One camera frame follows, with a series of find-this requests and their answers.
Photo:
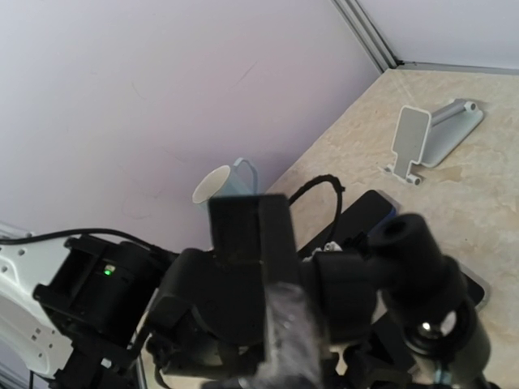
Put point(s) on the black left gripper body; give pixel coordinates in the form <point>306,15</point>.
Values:
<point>244,319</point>

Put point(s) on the black smartphone blue edge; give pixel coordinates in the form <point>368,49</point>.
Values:
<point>358,221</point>

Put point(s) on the black round-base phone stand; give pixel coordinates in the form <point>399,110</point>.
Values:
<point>332,297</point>

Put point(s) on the black smartphone silver edge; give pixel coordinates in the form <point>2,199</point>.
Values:
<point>385,334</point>

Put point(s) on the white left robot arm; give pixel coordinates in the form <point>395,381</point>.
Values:
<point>85,308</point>

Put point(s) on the grey folding phone stand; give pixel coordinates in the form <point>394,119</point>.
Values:
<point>426,138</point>

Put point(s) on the light blue cup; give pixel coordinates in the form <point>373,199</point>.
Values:
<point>225,181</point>

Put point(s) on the aluminium back wall rail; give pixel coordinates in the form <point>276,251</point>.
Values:
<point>424,66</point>

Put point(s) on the aluminium corner post left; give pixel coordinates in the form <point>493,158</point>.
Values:
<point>368,35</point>

